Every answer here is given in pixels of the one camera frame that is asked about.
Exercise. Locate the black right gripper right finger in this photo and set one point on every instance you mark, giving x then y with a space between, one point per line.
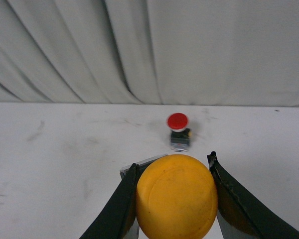
240 214

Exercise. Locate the yellow mushroom push button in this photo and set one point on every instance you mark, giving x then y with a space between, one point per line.
176 198

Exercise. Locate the white pleated curtain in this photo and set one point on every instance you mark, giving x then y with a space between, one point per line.
167 52

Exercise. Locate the red mushroom push button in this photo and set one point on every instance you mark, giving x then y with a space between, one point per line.
180 134

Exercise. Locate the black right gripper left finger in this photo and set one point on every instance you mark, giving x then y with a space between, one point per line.
117 220

